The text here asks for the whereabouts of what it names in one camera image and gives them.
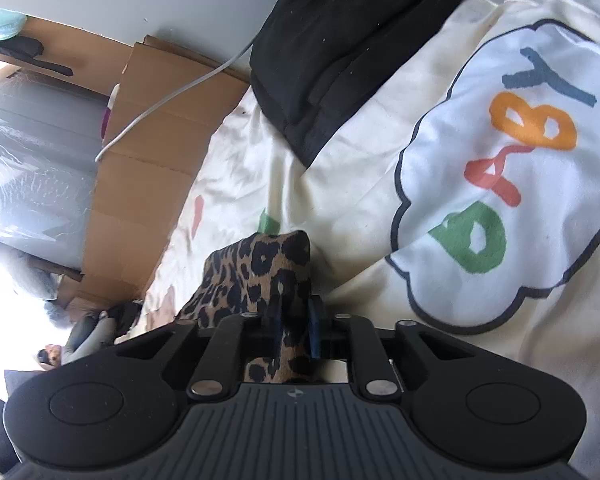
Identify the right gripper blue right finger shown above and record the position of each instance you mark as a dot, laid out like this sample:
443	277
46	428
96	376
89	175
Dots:
329	334

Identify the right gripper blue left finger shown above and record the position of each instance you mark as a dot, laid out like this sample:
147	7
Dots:
265	331

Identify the leopard print skirt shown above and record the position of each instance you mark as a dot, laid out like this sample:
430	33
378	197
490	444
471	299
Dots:
245	277

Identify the black clothes pile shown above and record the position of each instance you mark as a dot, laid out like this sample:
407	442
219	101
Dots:
125	315

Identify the cream bear print blanket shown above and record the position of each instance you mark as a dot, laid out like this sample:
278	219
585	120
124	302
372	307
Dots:
465	193

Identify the flattened brown cardboard box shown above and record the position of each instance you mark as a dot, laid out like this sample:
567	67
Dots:
169	104

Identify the small plush toy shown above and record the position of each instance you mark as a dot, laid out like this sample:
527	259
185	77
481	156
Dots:
50	357

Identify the folded black garment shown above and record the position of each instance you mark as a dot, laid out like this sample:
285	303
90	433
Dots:
314	63

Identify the grey upright panel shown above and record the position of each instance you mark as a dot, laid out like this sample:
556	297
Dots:
49	137

